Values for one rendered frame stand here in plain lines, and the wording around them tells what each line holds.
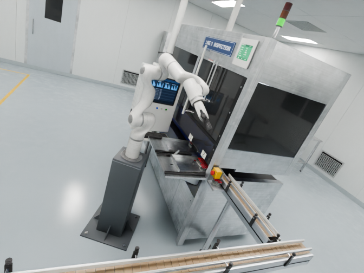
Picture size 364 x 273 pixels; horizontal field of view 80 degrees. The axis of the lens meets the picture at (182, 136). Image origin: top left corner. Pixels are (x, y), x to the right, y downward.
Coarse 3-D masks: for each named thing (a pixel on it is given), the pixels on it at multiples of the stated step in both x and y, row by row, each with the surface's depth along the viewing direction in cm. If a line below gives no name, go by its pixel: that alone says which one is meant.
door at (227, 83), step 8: (224, 72) 194; (232, 72) 183; (216, 80) 204; (224, 80) 192; (232, 80) 181; (240, 80) 172; (216, 88) 202; (224, 88) 190; (232, 88) 180; (216, 96) 200; (224, 96) 189; (232, 96) 178; (208, 104) 211; (216, 104) 198; (224, 104) 187; (208, 112) 209; (216, 112) 197; (224, 112) 186; (200, 120) 220; (216, 120) 195; (224, 120) 184; (216, 128) 193; (216, 136) 192
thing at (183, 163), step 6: (174, 156) 210; (180, 156) 213; (186, 156) 215; (192, 156) 218; (174, 162) 198; (180, 162) 205; (186, 162) 209; (192, 162) 213; (180, 168) 196; (186, 168) 199; (192, 168) 202; (198, 168) 206
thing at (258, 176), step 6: (174, 126) 292; (174, 132) 273; (180, 132) 280; (180, 138) 262; (222, 168) 227; (228, 168) 231; (228, 174) 219; (234, 174) 224; (240, 174) 228; (246, 174) 233; (252, 174) 237; (258, 174) 242; (264, 174) 247; (270, 174) 253
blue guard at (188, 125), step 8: (176, 112) 276; (184, 112) 255; (176, 120) 273; (184, 120) 252; (192, 120) 234; (184, 128) 249; (192, 128) 231; (200, 136) 214; (200, 144) 212; (208, 144) 200; (200, 152) 210; (208, 152) 198
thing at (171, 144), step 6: (162, 138) 234; (168, 138) 239; (168, 144) 232; (174, 144) 237; (180, 144) 242; (186, 144) 247; (168, 150) 215; (174, 150) 217; (180, 150) 229; (186, 150) 233; (192, 150) 238
